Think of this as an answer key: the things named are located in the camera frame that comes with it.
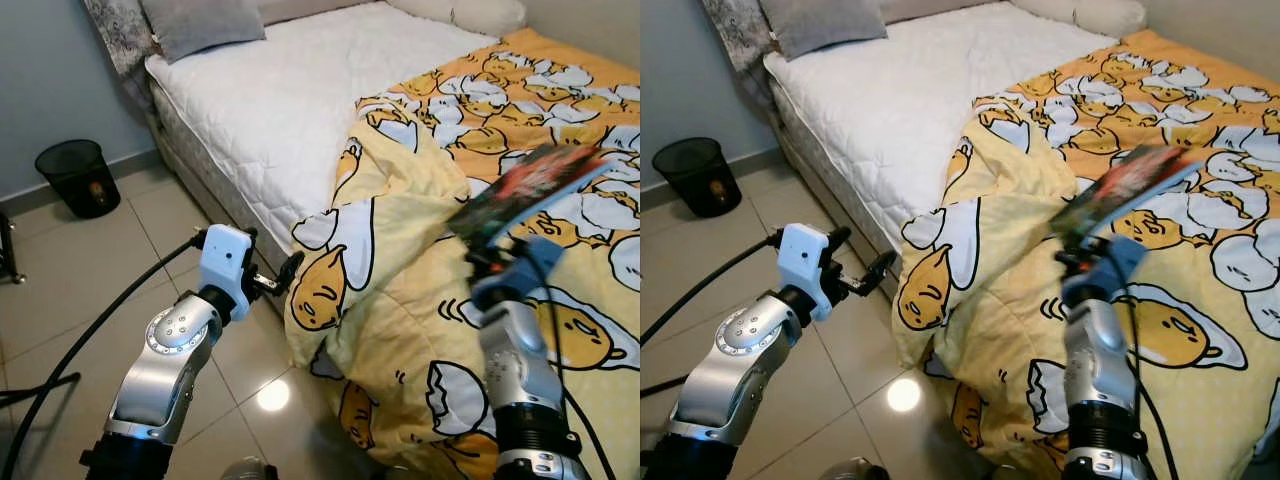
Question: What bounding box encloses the yellow cartoon egg blanket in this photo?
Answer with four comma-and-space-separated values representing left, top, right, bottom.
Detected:
282, 27, 641, 480
892, 27, 1280, 480

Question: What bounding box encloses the dark red cover book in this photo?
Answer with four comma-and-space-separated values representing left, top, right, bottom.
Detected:
1047, 142, 1207, 242
446, 142, 614, 247

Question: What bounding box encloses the grey square pillow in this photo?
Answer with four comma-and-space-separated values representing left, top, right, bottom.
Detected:
139, 0, 269, 65
757, 0, 887, 62

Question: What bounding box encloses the grey patterned bed base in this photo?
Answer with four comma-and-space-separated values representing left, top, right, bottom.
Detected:
767, 74, 907, 302
147, 74, 302, 292

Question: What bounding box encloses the white quilted mattress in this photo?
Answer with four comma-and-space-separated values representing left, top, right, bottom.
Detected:
144, 0, 502, 257
764, 0, 1120, 257

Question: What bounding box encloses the black mesh waste bin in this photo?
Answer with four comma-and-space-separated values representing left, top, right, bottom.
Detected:
34, 138, 122, 220
651, 136, 744, 220

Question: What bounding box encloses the cream bolster pillow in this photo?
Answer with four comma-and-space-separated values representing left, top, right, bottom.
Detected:
1009, 0, 1149, 40
384, 0, 529, 40

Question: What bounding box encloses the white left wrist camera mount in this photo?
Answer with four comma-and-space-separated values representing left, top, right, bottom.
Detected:
196, 223, 257, 320
777, 221, 837, 324

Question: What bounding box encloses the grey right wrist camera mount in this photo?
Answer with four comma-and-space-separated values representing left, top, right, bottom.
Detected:
470, 234, 567, 312
1059, 234, 1150, 310

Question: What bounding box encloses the black metal desk frame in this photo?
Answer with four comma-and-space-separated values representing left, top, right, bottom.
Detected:
0, 211, 28, 287

